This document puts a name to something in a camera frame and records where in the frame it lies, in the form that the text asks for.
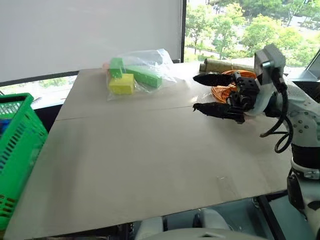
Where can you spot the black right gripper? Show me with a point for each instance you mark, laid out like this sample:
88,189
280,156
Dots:
246,90

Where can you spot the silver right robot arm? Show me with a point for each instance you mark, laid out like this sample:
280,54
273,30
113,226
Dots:
303,117

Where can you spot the green plastic basket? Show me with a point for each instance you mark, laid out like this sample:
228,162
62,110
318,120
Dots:
17,152

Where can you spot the blue item in basket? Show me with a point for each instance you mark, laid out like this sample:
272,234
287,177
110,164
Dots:
3,126

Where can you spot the brown rolled paper tube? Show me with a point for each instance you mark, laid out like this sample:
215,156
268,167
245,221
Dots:
225,64

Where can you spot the clear plastic bag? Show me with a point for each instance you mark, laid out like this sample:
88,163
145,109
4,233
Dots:
150,67

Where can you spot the long green box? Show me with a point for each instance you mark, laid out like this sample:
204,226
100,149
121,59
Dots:
146,75

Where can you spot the yellow box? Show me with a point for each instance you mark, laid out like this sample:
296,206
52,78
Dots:
121,83

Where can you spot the short green box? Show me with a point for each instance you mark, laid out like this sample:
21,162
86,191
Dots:
116,66

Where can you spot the grey robot torso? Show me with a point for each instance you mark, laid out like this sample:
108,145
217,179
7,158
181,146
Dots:
190,226

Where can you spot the white roller blind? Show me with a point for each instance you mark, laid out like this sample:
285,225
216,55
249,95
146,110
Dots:
87,35

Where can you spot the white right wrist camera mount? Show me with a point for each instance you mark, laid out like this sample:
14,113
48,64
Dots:
268,62

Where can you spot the black window frame post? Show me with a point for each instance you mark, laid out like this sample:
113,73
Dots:
183,30

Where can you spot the black table frame leg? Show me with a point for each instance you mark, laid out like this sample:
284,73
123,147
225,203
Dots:
268,217

